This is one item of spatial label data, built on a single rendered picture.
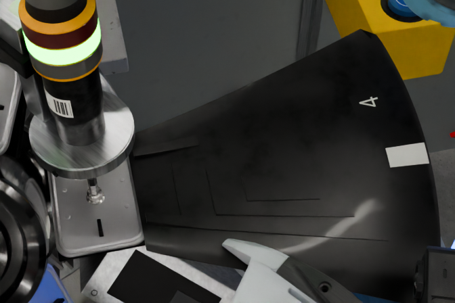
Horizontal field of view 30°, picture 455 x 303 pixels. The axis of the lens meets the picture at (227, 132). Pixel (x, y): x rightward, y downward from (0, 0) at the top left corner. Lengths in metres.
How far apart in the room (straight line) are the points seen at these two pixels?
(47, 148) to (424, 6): 0.28
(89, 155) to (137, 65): 1.04
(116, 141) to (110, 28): 0.65
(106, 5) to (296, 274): 0.74
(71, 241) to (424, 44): 0.49
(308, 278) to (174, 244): 0.11
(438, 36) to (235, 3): 0.64
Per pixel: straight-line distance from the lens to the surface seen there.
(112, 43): 1.19
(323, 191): 0.65
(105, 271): 0.76
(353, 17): 0.97
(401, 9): 0.94
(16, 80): 0.59
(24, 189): 0.59
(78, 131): 0.55
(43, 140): 0.57
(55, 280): 0.70
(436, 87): 1.91
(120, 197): 0.65
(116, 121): 0.58
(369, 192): 0.66
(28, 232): 0.58
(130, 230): 0.63
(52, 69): 0.50
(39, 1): 0.47
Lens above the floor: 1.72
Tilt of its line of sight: 53 degrees down
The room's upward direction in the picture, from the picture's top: 1 degrees clockwise
